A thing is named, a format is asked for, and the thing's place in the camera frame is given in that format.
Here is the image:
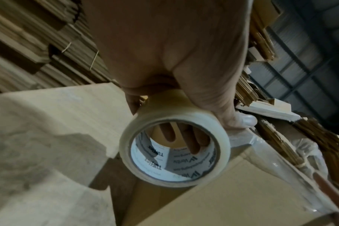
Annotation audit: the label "person's left hand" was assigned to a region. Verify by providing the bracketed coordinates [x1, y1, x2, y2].
[80, 0, 259, 153]

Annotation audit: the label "person's right hand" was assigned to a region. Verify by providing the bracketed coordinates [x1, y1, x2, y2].
[311, 170, 339, 226]

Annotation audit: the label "clear tape roll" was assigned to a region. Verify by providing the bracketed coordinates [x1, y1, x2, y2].
[119, 88, 339, 213]

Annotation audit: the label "brown cardboard box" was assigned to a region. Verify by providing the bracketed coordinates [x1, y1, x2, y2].
[122, 146, 339, 226]

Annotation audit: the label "stacks of flat cardboard bundles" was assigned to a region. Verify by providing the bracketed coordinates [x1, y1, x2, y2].
[0, 0, 278, 106]

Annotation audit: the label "pale flat board bundle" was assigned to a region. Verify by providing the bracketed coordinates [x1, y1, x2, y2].
[236, 99, 302, 123]

